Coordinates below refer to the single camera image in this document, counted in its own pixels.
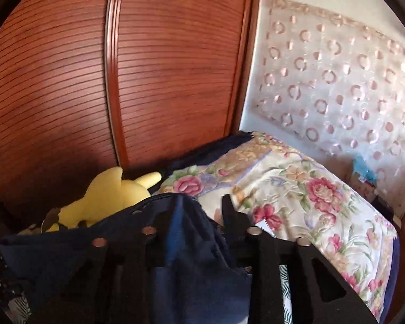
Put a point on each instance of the sheer circle-patterned curtain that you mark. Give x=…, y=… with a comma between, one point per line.
x=341, y=74

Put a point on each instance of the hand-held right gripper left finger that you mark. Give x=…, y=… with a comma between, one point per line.
x=175, y=233

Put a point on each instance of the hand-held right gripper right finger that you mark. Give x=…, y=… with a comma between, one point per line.
x=233, y=233

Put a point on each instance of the floral quilt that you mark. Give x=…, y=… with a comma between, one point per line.
x=290, y=182

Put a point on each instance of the small cardboard box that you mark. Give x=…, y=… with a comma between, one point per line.
x=368, y=187

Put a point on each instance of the navy printed T-shirt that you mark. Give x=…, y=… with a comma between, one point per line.
x=202, y=287

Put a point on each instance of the yellow plush toy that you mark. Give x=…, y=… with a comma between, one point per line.
x=108, y=195

